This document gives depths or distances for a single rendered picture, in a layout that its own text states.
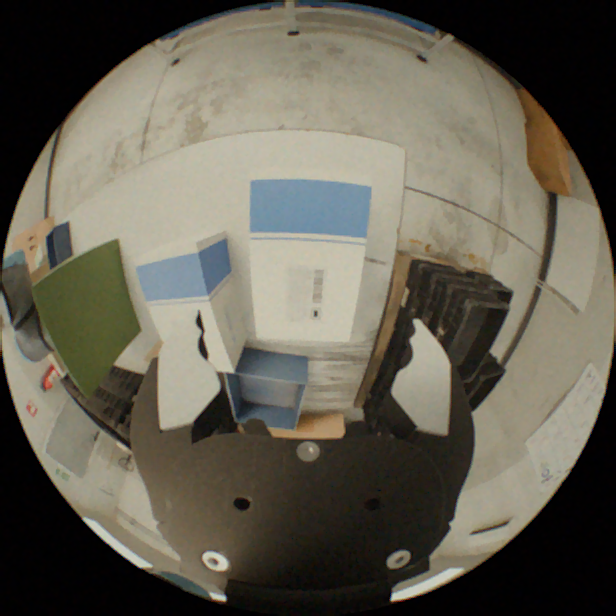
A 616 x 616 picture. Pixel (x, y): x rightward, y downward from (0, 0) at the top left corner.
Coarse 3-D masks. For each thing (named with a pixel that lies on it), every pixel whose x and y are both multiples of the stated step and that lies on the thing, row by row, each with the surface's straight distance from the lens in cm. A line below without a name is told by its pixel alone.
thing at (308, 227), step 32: (256, 192) 21; (288, 192) 20; (320, 192) 20; (352, 192) 21; (256, 224) 21; (288, 224) 20; (320, 224) 20; (352, 224) 21; (256, 256) 21; (288, 256) 21; (320, 256) 21; (352, 256) 21; (256, 288) 23; (288, 288) 22; (320, 288) 22; (352, 288) 22; (256, 320) 25; (288, 320) 24; (320, 320) 24; (352, 320) 25
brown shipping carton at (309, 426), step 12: (300, 420) 57; (312, 420) 57; (324, 420) 57; (336, 420) 58; (276, 432) 55; (288, 432) 55; (300, 432) 55; (312, 432) 55; (324, 432) 56; (336, 432) 56
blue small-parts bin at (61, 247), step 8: (64, 224) 77; (56, 232) 75; (64, 232) 76; (48, 240) 90; (56, 240) 75; (64, 240) 76; (48, 248) 89; (56, 248) 75; (64, 248) 76; (48, 256) 89; (56, 256) 90; (64, 256) 76; (56, 264) 90
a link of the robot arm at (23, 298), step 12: (24, 252) 59; (12, 264) 54; (24, 264) 57; (12, 276) 55; (24, 276) 56; (12, 288) 54; (24, 288) 56; (0, 300) 53; (12, 300) 54; (24, 300) 56; (0, 312) 53; (12, 312) 54; (24, 312) 56; (0, 324) 54; (12, 324) 59
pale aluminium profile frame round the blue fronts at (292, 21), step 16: (240, 16) 156; (288, 16) 154; (368, 16) 152; (192, 32) 166; (224, 32) 169; (240, 32) 166; (288, 32) 168; (368, 32) 161; (416, 32) 159; (160, 48) 178; (416, 48) 169; (432, 48) 168
